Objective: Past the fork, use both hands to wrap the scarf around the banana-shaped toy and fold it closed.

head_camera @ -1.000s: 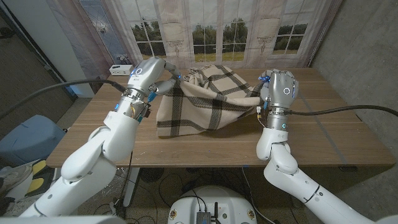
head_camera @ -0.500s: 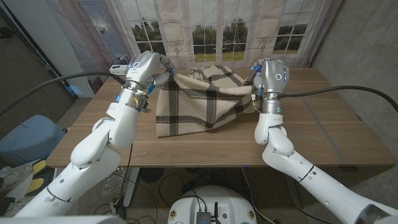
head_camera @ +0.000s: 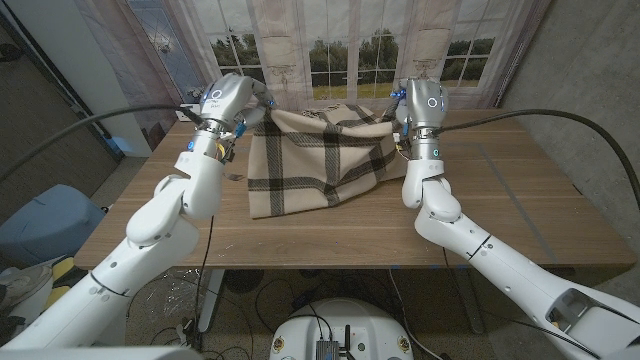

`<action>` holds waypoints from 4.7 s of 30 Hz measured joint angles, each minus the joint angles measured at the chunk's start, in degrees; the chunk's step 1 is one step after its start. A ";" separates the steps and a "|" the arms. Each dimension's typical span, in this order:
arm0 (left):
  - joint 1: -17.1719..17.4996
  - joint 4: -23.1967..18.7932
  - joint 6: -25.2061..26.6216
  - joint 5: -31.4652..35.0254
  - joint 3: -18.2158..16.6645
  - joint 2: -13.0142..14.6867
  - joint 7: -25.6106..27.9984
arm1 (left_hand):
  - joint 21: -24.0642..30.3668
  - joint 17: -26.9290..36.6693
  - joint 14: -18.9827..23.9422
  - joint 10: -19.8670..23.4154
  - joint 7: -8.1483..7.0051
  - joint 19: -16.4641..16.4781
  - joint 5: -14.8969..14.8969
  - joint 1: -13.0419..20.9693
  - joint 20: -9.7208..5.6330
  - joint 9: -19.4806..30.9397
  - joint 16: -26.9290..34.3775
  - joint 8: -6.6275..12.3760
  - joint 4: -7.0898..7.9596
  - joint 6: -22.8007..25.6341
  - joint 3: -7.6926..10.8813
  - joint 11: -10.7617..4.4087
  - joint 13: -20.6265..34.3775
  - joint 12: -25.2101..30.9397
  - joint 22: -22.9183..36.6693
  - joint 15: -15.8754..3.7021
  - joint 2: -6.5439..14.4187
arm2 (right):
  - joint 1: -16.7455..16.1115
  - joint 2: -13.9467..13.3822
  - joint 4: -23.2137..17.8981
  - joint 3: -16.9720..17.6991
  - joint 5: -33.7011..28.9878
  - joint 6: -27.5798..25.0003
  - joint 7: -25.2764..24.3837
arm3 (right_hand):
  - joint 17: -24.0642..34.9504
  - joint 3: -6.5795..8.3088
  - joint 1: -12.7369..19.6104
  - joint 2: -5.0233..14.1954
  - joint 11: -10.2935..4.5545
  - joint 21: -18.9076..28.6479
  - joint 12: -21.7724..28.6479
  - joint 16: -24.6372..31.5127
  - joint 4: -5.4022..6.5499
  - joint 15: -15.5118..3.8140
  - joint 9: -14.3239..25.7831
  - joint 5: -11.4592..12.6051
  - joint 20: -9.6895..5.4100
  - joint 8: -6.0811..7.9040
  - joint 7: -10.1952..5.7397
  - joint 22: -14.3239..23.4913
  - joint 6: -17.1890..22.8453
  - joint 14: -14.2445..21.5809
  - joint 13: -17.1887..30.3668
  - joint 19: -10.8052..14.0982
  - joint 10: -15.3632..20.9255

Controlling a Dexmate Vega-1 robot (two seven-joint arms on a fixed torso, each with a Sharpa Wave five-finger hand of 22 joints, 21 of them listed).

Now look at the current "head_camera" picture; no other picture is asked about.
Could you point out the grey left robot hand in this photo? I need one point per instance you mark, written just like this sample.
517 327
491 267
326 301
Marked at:
225 100

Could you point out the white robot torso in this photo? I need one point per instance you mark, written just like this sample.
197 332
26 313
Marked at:
345 320

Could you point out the black round floor device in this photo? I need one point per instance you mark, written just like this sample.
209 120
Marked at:
243 281

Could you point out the white robot body cover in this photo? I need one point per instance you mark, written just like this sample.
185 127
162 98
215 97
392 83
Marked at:
100 354

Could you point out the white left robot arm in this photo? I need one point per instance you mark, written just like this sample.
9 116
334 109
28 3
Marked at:
150 240

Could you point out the yellow and black foot pedal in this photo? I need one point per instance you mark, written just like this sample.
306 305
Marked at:
65 272

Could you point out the beige plaid scarf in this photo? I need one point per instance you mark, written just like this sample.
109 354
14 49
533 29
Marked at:
310 165

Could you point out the white table leg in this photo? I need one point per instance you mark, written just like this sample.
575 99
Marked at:
210 300

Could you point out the grey table leg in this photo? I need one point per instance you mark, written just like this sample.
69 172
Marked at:
470 310

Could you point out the white power strip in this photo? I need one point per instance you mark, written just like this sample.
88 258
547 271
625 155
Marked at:
185 114

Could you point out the white sneaker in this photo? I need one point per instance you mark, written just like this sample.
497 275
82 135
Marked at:
20 282

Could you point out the printed window backdrop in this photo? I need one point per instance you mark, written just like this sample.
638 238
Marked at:
350 30

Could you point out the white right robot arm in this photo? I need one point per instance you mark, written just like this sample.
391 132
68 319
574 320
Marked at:
500 265

